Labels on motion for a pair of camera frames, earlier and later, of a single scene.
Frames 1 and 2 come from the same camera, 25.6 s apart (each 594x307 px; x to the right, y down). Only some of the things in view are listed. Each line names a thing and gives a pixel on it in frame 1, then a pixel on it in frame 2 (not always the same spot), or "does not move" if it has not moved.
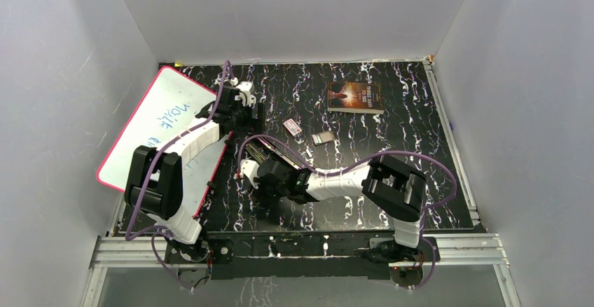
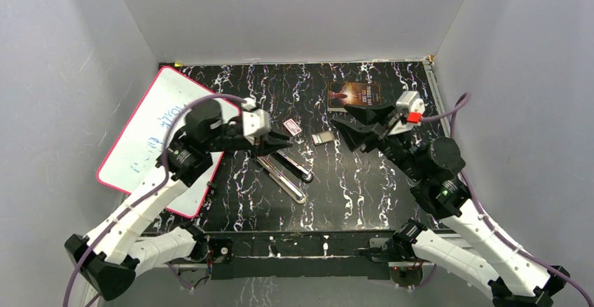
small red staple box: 292,127 does not move
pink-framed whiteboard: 169,105 does not move
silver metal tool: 272,153 does not move
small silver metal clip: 323,137 does not move
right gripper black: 260,196 → 375,125
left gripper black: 252,125 → 266,146
